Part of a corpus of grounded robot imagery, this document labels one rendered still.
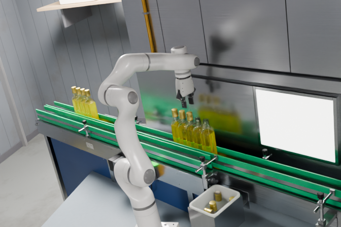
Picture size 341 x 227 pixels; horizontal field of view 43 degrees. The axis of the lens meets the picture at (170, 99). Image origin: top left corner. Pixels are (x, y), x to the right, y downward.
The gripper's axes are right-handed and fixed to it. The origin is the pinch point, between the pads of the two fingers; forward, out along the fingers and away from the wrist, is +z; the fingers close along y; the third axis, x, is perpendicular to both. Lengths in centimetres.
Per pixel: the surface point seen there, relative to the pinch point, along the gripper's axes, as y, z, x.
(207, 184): 14.7, 37.1, 20.3
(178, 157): 13.6, 27.1, -0.1
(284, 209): 5, 44, 60
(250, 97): -12.2, -3.5, 33.5
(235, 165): 3.9, 28.4, 31.2
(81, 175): 14, 73, -113
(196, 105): -12.0, 7.0, -5.4
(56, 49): -123, 29, -358
